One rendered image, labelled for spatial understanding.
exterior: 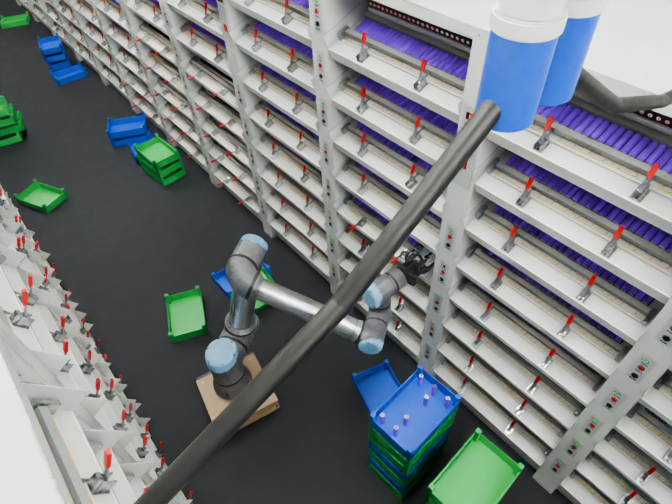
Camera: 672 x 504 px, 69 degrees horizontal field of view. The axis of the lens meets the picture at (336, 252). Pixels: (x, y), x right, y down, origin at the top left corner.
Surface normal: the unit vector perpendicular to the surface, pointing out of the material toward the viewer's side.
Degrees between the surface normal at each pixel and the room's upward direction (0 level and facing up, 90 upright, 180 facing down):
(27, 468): 0
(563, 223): 21
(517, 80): 90
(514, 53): 90
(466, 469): 0
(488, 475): 0
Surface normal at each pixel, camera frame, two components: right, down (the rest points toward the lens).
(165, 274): -0.04, -0.68
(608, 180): -0.31, -0.45
